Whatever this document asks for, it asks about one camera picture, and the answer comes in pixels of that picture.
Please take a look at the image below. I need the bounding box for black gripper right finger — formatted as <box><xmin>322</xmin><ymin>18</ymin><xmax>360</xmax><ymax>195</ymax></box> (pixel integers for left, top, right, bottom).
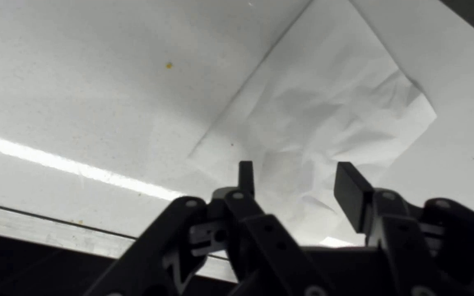
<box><xmin>332</xmin><ymin>161</ymin><xmax>474</xmax><ymax>296</ymax></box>

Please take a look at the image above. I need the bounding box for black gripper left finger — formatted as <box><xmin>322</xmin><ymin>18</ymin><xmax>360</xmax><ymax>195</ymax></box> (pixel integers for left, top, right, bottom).
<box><xmin>82</xmin><ymin>159</ymin><xmax>328</xmax><ymax>296</ymax></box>

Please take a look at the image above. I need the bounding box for white paper napkin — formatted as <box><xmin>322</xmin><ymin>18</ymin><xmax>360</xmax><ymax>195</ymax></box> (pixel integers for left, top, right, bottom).
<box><xmin>185</xmin><ymin>0</ymin><xmax>439</xmax><ymax>248</ymax></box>

